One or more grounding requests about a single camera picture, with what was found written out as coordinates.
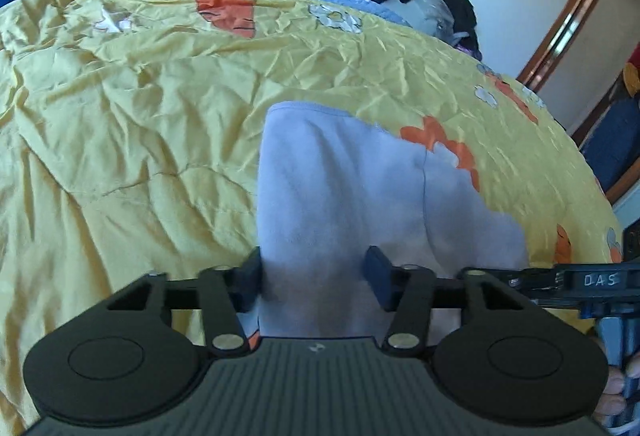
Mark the yellow printed blanket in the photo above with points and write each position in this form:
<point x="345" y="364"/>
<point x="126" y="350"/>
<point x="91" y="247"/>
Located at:
<point x="125" y="141"/>

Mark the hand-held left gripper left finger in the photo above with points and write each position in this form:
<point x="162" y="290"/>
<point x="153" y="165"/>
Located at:
<point x="247" y="278"/>

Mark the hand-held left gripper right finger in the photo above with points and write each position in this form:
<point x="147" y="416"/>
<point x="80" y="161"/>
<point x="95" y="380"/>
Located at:
<point x="380" y="276"/>

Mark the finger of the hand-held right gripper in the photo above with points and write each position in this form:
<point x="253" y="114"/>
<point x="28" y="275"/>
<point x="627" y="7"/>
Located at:
<point x="537" y="278"/>

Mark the dark blue cloth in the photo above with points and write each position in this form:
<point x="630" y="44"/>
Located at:
<point x="617" y="141"/>

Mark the black backpack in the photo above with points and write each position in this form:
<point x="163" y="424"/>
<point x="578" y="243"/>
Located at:
<point x="462" y="16"/>

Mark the lavender small garment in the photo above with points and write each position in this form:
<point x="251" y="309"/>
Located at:
<point x="340" y="196"/>

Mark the person's right hand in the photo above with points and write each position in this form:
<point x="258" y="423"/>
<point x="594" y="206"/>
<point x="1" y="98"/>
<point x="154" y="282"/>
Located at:
<point x="617" y="386"/>

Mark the wooden door frame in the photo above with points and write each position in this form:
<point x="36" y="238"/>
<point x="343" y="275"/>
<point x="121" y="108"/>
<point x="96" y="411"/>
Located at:
<point x="565" y="31"/>

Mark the pale plastic bag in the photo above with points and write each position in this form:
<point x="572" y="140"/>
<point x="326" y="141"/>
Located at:
<point x="427" y="11"/>

